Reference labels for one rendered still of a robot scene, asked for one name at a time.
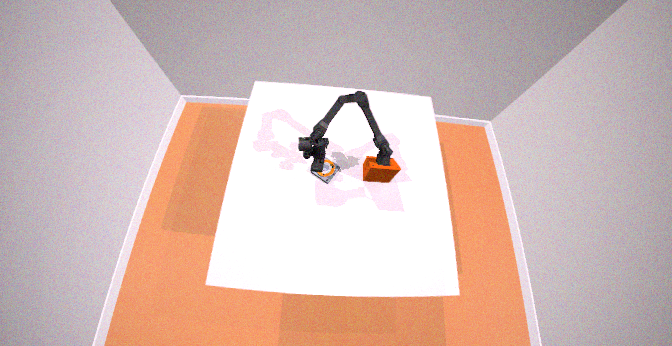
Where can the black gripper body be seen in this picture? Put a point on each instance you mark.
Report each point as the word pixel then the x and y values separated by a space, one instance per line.
pixel 317 166

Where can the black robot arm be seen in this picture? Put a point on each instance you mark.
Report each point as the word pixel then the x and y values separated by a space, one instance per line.
pixel 361 98

